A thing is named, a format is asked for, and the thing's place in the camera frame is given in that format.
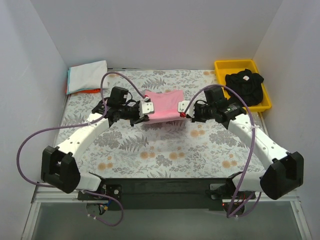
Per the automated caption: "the pink t-shirt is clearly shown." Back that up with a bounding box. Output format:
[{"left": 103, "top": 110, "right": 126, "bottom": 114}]
[{"left": 145, "top": 90, "right": 185, "bottom": 125}]

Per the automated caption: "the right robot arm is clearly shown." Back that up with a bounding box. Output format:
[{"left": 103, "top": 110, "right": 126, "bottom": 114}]
[{"left": 188, "top": 84, "right": 304, "bottom": 200}]

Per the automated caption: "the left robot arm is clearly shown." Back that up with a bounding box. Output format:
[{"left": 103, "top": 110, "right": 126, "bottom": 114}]
[{"left": 40, "top": 87, "right": 142, "bottom": 200}]

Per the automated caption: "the folded orange t-shirt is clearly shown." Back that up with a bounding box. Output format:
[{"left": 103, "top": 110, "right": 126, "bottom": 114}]
[{"left": 65, "top": 87, "right": 101, "bottom": 95}]

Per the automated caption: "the floral patterned table mat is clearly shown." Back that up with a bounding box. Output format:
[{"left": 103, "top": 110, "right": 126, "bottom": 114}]
[{"left": 46, "top": 69, "right": 279, "bottom": 179}]

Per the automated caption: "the black t-shirt in bin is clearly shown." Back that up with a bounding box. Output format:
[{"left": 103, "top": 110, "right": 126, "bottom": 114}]
[{"left": 225, "top": 68, "right": 264, "bottom": 107}]

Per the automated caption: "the folded teal t-shirt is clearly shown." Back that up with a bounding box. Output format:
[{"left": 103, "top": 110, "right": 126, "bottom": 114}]
[{"left": 65, "top": 59, "right": 106, "bottom": 95}]

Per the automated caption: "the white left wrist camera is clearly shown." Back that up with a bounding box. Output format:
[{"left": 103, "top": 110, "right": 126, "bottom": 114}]
[{"left": 138, "top": 101, "right": 155, "bottom": 119}]

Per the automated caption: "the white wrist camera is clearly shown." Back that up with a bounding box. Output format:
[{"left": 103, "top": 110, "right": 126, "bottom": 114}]
[
  {"left": 138, "top": 101, "right": 155, "bottom": 119},
  {"left": 177, "top": 100, "right": 195, "bottom": 119}
]

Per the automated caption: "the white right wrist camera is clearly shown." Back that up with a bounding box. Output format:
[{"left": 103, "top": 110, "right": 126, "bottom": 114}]
[{"left": 177, "top": 100, "right": 195, "bottom": 119}]

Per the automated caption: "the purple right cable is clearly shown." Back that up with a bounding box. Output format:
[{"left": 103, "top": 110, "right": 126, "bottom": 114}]
[{"left": 182, "top": 84, "right": 262, "bottom": 219}]

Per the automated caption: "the purple cable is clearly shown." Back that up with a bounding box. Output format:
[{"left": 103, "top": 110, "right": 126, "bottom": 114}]
[
  {"left": 16, "top": 71, "right": 151, "bottom": 227},
  {"left": 182, "top": 84, "right": 262, "bottom": 219}
]

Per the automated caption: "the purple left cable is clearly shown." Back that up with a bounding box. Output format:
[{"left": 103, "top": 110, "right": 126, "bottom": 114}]
[{"left": 16, "top": 71, "right": 151, "bottom": 227}]

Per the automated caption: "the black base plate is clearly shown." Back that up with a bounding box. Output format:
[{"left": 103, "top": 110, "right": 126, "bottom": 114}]
[{"left": 77, "top": 177, "right": 256, "bottom": 211}]

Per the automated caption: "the aluminium frame rail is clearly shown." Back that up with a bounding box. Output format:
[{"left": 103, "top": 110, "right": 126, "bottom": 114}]
[{"left": 31, "top": 187, "right": 301, "bottom": 203}]

